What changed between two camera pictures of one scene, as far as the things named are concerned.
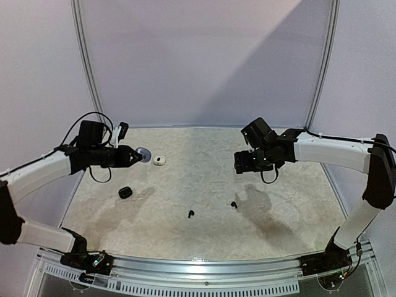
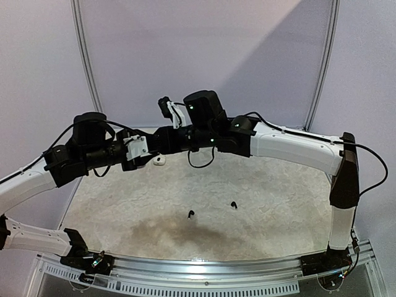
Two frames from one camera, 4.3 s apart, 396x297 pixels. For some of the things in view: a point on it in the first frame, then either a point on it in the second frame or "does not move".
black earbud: [233, 204] does not move
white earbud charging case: [159, 160] does not move
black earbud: [192, 213] does not move
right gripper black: [242, 162] to [167, 140]
